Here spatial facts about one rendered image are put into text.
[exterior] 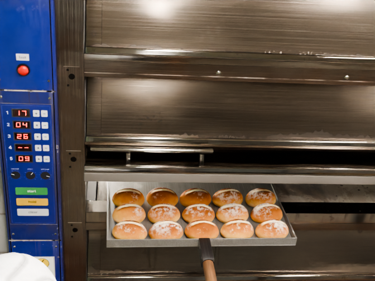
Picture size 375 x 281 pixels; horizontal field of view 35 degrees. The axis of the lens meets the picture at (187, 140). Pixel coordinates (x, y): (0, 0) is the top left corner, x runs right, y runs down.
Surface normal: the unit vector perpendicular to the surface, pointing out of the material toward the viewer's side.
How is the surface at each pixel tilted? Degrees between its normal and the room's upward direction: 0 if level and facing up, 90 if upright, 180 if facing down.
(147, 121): 70
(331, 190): 0
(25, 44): 90
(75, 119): 90
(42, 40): 90
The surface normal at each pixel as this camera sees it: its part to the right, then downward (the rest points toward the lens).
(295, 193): 0.08, -0.85
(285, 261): 0.11, 0.19
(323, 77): 0.09, 0.52
